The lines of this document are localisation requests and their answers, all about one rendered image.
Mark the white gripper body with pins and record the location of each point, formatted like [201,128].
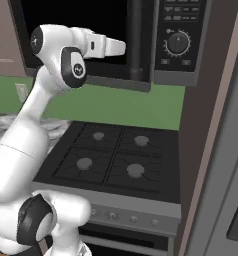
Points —
[115,46]

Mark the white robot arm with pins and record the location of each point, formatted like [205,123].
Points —
[21,156]

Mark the black microwave door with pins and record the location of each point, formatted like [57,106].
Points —
[74,13]

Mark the black microwave oven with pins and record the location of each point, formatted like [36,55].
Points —
[181,36]

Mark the black oven door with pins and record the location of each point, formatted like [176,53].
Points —
[131,238]

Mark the brown tall side panel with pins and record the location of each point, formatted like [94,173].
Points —
[204,110]

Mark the black gas hob stove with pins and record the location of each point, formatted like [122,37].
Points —
[124,156]

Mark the grey stove knob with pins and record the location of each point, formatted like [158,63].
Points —
[112,215]
[93,211]
[154,222]
[133,219]

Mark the grey tall appliance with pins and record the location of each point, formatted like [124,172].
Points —
[227,186]

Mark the white wall socket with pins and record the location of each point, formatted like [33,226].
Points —
[21,92]

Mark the brown wall cupboard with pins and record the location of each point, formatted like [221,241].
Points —
[6,36]

